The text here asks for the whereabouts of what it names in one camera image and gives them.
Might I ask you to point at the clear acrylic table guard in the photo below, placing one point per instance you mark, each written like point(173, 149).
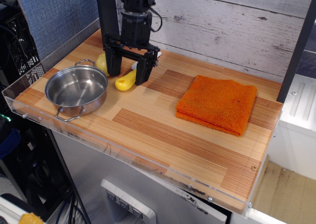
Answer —
point(136, 142)

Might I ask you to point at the yellow handled white toy knife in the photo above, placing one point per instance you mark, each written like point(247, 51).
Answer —
point(125, 82)

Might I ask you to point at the yellow toy potato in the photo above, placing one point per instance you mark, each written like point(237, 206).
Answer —
point(102, 64)

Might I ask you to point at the dark left frame post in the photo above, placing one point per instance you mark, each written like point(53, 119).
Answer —
point(109, 18)

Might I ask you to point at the black plastic crate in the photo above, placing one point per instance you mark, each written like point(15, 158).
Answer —
point(23, 50)

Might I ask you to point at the yellow object bottom left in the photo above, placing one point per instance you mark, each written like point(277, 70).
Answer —
point(30, 218)

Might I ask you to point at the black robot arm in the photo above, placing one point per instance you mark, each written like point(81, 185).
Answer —
point(136, 6)

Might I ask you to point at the stainless steel pot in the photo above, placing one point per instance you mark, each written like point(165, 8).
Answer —
point(77, 90)

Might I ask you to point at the dark frame post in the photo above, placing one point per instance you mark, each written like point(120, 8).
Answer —
point(298, 52)
point(109, 18)

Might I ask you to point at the dark right frame post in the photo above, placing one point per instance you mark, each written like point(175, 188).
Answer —
point(298, 52)

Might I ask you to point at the white aluminium side unit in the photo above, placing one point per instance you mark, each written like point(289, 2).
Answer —
point(293, 145)

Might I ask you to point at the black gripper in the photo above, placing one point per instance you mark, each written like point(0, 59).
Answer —
point(131, 41)

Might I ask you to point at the folded orange cloth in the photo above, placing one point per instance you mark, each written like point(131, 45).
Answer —
point(223, 105)

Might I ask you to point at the silver toy fridge cabinet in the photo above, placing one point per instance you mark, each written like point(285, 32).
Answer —
point(114, 187)

